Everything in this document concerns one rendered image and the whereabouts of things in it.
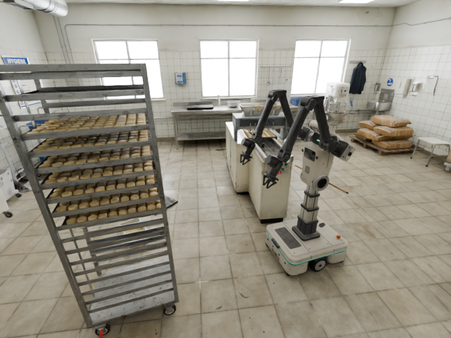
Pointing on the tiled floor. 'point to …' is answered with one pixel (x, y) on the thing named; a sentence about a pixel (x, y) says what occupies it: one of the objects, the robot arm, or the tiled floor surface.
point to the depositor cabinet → (241, 180)
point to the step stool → (433, 147)
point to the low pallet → (381, 147)
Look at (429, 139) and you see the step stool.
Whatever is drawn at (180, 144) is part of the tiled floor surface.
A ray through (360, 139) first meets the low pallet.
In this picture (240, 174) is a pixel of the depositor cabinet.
